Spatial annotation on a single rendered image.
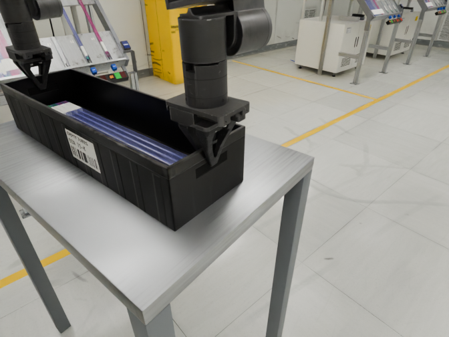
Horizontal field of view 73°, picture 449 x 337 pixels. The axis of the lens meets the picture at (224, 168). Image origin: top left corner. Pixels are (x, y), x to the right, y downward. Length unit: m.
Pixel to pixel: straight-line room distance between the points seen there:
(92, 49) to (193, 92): 1.51
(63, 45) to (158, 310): 1.60
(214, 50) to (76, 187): 0.36
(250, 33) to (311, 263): 1.24
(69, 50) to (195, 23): 1.51
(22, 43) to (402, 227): 1.77
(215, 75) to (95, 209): 0.30
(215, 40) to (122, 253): 0.30
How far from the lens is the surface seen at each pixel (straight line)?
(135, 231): 0.49
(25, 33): 0.86
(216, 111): 0.39
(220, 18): 0.38
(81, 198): 0.58
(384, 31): 5.55
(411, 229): 1.90
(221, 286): 1.40
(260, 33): 0.44
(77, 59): 1.82
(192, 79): 0.39
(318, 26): 4.35
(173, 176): 0.42
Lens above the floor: 1.13
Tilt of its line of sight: 33 degrees down
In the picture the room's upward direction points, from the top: straight up
